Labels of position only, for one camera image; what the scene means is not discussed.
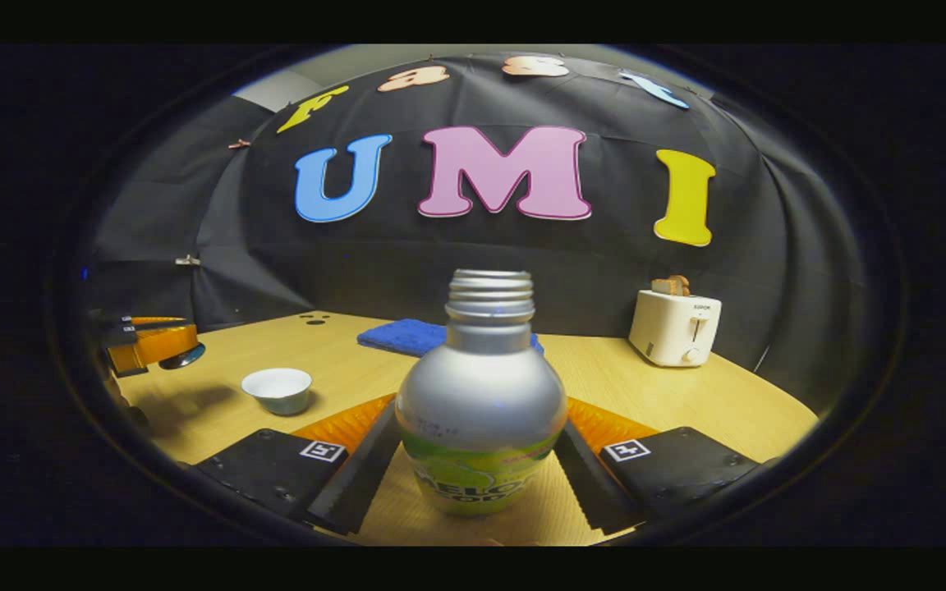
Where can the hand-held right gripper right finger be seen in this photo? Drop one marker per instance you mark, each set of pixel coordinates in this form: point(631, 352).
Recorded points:
point(584, 484)

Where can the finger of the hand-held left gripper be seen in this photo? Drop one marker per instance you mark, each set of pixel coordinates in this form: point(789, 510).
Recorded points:
point(161, 345)
point(120, 323)

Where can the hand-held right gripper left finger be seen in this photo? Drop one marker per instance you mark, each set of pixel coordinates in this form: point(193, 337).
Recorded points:
point(366, 484)

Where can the teal teacup lid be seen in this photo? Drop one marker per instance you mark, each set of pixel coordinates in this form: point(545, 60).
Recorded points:
point(185, 359)

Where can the teal teacup with white inside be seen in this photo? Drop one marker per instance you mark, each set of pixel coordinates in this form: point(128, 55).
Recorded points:
point(280, 398)

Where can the silver green water bottle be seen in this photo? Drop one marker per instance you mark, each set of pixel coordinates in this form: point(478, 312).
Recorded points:
point(481, 394)

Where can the silver cloth clip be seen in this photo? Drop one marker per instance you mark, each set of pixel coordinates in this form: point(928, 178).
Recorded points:
point(187, 260)

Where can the blue folded towel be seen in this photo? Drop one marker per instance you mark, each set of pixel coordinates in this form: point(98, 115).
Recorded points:
point(399, 336)

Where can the white toaster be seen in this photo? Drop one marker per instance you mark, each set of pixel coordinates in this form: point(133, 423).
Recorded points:
point(670, 328)

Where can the toast slice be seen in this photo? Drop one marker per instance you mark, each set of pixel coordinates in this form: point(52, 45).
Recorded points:
point(672, 286)

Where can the black backdrop cloth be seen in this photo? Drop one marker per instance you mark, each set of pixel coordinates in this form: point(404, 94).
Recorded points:
point(440, 263)

